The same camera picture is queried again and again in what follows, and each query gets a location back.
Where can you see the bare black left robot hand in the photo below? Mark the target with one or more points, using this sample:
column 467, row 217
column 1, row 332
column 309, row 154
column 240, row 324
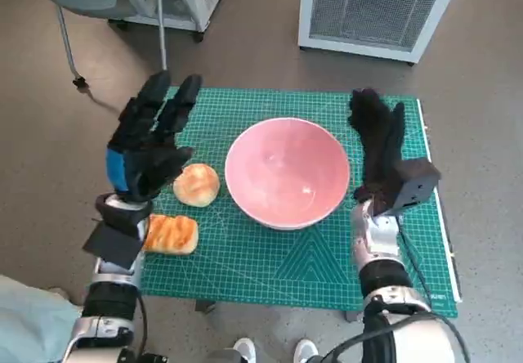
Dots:
column 143, row 162

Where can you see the green cutting mat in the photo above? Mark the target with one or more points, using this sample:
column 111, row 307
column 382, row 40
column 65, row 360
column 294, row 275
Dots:
column 245, row 265

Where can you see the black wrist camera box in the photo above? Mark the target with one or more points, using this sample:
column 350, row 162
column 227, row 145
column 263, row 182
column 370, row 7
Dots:
column 417, row 183
column 110, row 244

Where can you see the large white mesh cabinet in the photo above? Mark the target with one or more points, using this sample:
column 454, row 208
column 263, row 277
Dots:
column 367, row 11

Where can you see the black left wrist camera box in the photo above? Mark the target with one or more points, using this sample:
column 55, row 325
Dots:
column 110, row 244

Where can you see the rectangular braided orange bread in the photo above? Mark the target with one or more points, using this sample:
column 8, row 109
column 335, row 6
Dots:
column 171, row 234

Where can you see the round pale bread bun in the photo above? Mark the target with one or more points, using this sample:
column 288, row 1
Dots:
column 196, row 185

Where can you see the black table leg bracket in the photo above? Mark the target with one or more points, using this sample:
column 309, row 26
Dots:
column 353, row 316
column 205, row 306

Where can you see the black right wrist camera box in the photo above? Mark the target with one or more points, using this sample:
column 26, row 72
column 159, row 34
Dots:
column 417, row 183

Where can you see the person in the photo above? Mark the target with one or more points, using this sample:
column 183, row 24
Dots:
column 28, row 318

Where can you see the pink bowl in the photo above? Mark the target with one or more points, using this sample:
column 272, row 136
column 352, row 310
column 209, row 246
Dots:
column 286, row 175

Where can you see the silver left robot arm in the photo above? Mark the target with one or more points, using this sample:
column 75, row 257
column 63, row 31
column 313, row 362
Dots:
column 110, row 297

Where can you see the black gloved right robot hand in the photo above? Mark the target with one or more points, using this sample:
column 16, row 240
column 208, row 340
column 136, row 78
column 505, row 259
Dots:
column 378, row 146

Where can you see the thin silver metal pole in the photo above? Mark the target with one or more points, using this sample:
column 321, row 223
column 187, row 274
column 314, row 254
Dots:
column 160, row 32

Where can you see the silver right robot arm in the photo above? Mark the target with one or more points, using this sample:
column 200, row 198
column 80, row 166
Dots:
column 380, row 236

